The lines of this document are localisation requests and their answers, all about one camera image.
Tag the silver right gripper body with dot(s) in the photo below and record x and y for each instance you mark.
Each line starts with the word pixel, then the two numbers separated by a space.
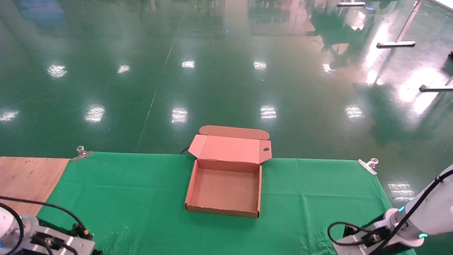
pixel 354 248

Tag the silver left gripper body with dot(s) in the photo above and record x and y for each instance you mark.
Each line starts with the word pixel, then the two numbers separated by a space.
pixel 70 244

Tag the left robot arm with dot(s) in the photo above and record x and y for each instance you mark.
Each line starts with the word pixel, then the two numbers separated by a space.
pixel 9 226

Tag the open brown cardboard box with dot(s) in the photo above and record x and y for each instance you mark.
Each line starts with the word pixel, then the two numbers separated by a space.
pixel 226 191

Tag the silver metal binder clip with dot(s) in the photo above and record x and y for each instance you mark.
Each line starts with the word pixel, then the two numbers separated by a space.
pixel 368 166
pixel 82 153

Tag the green table cloth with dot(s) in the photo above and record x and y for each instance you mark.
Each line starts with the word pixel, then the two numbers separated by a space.
pixel 141 184

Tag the grey metal stand foot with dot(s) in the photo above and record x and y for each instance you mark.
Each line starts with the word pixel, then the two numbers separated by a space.
pixel 433 88

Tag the metal stand with slanted pole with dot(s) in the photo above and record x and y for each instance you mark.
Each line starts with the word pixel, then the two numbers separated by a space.
pixel 395 44

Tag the short grey metal bar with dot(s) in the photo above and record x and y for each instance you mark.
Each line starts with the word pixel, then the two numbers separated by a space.
pixel 350 4

